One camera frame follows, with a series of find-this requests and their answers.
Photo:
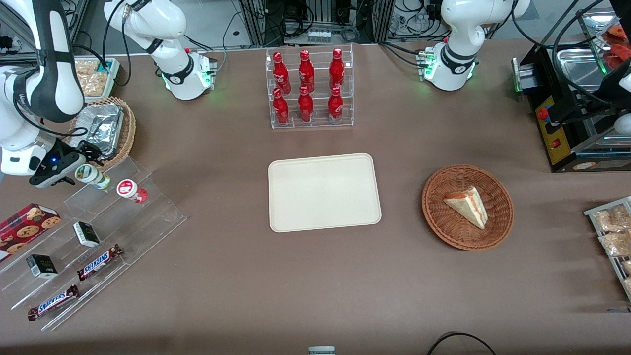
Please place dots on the small black box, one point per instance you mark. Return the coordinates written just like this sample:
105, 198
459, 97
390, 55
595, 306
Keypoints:
42, 266
87, 234

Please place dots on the teal snack packet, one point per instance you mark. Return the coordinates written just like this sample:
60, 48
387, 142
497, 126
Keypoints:
103, 67

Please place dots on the small grey block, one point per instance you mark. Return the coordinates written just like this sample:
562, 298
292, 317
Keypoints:
321, 350

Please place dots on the steel tray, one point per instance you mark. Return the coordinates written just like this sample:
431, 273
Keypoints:
581, 69

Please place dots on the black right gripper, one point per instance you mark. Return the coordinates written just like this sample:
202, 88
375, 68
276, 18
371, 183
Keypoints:
82, 148

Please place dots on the light tan wicker basket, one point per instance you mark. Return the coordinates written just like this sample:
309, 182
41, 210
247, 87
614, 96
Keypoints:
129, 133

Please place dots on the red cola bottle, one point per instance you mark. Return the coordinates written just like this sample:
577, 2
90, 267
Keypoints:
335, 106
281, 108
306, 73
336, 71
305, 106
281, 74

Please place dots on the green-label yogurt cup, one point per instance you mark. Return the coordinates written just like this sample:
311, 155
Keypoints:
92, 177

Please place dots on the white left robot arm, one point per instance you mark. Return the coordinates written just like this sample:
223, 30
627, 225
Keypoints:
458, 29

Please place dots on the clear bagged snack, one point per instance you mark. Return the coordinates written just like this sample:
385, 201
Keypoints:
616, 243
613, 218

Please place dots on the Snickers bar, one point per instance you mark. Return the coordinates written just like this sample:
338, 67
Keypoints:
98, 263
53, 302

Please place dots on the aluminium foil tray stack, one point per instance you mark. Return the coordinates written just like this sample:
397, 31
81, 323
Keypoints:
103, 128

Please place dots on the red-label yogurt cup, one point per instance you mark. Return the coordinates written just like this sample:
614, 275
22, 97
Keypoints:
129, 190

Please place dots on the red food packet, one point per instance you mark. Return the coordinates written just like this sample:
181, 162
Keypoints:
622, 52

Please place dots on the clear acrylic bottle rack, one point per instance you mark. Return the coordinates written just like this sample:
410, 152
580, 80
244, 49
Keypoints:
320, 123

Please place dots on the clear rice cracker bag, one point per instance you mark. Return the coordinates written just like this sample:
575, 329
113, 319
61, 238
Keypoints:
87, 67
91, 85

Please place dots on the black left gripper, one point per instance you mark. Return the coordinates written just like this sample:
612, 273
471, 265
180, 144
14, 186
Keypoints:
576, 110

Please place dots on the clear acrylic stepped stand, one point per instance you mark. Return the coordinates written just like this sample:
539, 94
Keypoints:
148, 217

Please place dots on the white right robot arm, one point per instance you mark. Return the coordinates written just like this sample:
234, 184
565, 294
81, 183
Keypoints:
49, 49

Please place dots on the round brown wicker basket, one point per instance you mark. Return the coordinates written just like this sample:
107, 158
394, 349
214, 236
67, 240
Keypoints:
443, 227

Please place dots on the red cookie box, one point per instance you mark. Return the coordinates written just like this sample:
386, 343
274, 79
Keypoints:
24, 229

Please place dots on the beige plastic tray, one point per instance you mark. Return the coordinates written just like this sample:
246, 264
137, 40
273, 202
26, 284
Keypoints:
323, 192

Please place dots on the black machine yellow panel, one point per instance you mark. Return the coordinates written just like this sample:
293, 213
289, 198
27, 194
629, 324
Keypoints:
567, 148

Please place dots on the grey power strip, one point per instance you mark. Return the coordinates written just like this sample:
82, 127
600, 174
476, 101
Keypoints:
319, 36

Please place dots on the white snack bin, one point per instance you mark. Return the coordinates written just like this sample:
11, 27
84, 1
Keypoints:
116, 79

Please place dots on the wrapped sandwich wedge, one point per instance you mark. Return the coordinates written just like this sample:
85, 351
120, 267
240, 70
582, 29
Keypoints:
468, 204

